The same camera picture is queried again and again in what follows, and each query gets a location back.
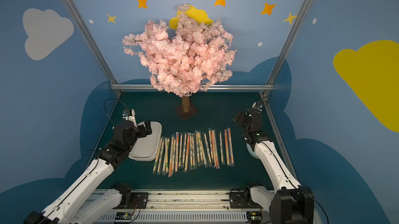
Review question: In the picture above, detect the white plastic storage box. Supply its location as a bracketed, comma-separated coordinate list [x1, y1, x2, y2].
[128, 122, 162, 162]

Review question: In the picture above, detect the chopsticks pair thirteenth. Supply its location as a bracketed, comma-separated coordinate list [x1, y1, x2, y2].
[157, 137, 165, 175]

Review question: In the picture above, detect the chopsticks red print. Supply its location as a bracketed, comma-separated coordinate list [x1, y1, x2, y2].
[168, 135, 176, 177]

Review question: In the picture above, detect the chopsticks pair eleventh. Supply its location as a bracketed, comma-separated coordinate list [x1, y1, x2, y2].
[175, 132, 180, 172]

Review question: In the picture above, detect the chopsticks pair fourteenth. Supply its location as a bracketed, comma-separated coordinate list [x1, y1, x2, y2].
[152, 137, 164, 174]

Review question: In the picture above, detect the chopsticks pair twelfth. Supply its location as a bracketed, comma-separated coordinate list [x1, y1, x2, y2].
[162, 137, 170, 175]

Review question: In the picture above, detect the chopsticks pair fifteenth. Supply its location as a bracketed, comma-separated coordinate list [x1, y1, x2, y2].
[197, 132, 206, 166]

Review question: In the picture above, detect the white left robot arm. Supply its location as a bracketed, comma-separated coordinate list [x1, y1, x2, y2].
[24, 121, 152, 224]

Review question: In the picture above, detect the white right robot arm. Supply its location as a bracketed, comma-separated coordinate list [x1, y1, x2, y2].
[233, 107, 315, 224]

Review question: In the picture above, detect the wrapped chopsticks panda print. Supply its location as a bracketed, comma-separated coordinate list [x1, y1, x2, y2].
[188, 133, 193, 170]

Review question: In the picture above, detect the light blue dustpan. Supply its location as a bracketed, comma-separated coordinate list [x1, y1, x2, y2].
[246, 144, 259, 159]

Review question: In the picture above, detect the pink cherry blossom tree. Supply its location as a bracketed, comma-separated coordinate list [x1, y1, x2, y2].
[122, 4, 236, 113]

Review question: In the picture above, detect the left green circuit board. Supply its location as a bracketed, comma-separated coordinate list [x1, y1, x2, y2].
[114, 212, 135, 222]

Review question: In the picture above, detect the right black controller board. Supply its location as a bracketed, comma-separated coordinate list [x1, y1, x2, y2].
[245, 212, 262, 224]

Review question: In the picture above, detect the left floor edge rail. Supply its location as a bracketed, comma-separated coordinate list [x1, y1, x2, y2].
[81, 93, 119, 168]

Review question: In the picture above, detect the floor edge rail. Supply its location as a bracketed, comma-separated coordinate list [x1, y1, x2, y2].
[81, 93, 119, 168]
[262, 95, 300, 189]

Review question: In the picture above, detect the right floor edge rail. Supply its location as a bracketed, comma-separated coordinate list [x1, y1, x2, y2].
[262, 95, 300, 189]

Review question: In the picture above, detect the horizontal aluminium back rail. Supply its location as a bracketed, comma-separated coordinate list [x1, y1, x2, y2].
[110, 83, 274, 92]

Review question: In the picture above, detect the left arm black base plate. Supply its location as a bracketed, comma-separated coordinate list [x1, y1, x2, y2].
[114, 192, 149, 209]

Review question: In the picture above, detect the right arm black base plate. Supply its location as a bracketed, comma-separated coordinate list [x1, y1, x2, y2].
[229, 187, 274, 209]

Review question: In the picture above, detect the front aluminium mounting rail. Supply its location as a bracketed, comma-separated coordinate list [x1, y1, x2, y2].
[49, 189, 323, 224]

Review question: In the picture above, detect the left aluminium corner post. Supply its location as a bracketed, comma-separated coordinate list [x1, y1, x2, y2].
[62, 0, 117, 85]

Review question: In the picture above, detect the aluminium corner post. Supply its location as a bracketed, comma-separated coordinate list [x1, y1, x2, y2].
[62, 0, 117, 85]
[261, 0, 314, 97]

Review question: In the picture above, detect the right aluminium corner post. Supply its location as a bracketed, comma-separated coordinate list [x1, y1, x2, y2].
[261, 0, 314, 97]

